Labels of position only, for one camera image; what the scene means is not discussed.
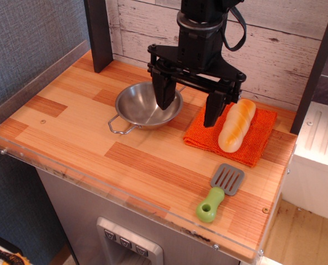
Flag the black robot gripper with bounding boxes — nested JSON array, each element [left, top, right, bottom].
[[148, 28, 246, 128]]

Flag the green grey toy spatula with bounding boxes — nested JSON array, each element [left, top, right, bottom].
[[195, 163, 245, 223]]

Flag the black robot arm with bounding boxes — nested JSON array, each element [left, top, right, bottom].
[[148, 1, 246, 128]]

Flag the stainless steel bowl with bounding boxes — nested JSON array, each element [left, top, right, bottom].
[[108, 81, 183, 135]]

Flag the toy bread loaf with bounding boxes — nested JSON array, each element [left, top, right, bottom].
[[218, 99, 256, 153]]

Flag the orange knitted cloth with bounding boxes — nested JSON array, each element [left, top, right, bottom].
[[183, 103, 277, 167]]

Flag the white toy sink unit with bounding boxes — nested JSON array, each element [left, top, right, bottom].
[[279, 40, 328, 224]]

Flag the silver toy fridge cabinet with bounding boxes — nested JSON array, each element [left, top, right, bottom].
[[38, 170, 239, 264]]

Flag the silver dispenser button panel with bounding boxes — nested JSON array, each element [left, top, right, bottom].
[[97, 217, 164, 264]]

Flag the clear acrylic edge guard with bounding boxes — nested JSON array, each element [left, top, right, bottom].
[[0, 128, 296, 264]]

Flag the yellow black object bottom left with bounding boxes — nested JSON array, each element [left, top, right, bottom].
[[0, 250, 30, 265]]

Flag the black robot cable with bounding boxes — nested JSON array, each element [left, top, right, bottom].
[[219, 6, 248, 51]]

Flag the dark left shelf post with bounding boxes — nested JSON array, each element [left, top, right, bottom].
[[83, 0, 113, 73]]

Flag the dark shelf post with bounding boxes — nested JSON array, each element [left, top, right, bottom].
[[290, 24, 328, 135], [83, 0, 113, 73]]

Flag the dark right shelf post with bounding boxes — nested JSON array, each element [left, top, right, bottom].
[[290, 24, 328, 135]]

